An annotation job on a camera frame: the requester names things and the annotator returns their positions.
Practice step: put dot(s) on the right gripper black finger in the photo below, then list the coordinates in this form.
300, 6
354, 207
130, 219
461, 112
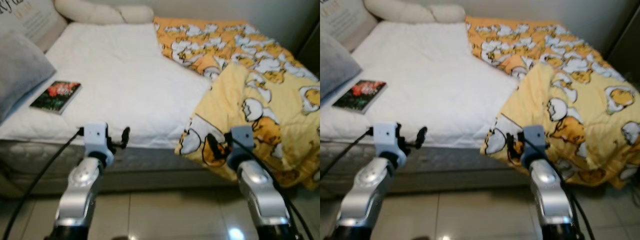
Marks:
509, 142
212, 145

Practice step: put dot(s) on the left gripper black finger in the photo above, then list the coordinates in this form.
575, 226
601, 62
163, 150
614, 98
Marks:
422, 135
125, 136

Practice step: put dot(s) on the dark red green cover book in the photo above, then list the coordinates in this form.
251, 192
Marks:
360, 95
56, 96

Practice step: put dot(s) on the yellow orange cartoon egg blanket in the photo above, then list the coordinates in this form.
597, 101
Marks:
575, 90
270, 90

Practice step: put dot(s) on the grey pillow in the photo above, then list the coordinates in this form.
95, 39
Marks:
337, 67
22, 70

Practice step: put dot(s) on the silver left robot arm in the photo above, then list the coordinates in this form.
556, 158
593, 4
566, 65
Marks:
80, 190
362, 190

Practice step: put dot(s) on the beige bed base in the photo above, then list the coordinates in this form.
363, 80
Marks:
425, 179
125, 181

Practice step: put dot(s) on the white quilted mattress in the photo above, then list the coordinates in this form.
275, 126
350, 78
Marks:
435, 75
120, 80

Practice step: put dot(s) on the beige bolster pillow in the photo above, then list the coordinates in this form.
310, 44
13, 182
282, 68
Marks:
100, 11
415, 11

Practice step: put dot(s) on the black cabinet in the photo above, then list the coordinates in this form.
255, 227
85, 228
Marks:
311, 50
625, 50

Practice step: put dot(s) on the grey floral patterned headboard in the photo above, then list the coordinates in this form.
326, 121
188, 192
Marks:
345, 20
35, 20

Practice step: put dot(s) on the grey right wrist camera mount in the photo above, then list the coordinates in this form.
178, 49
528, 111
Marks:
534, 140
242, 140

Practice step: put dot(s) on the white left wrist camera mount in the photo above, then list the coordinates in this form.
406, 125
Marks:
96, 140
386, 140

